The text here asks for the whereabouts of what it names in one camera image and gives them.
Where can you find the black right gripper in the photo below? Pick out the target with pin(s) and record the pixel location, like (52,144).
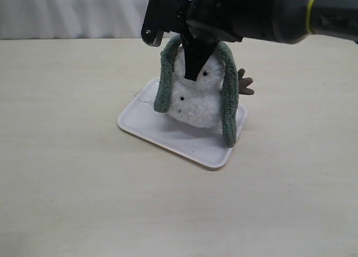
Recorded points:
(211,21)

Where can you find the white snowman plush toy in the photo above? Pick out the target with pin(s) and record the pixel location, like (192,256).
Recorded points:
(198,103)

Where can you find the green fuzzy scarf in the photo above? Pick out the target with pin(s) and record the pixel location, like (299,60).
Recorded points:
(230,96)

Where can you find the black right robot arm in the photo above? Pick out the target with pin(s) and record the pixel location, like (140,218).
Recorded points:
(281,21)

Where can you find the white plastic tray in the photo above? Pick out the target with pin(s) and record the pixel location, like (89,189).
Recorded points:
(202,146)

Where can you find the white backdrop curtain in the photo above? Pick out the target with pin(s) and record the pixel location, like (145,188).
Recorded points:
(66,19)

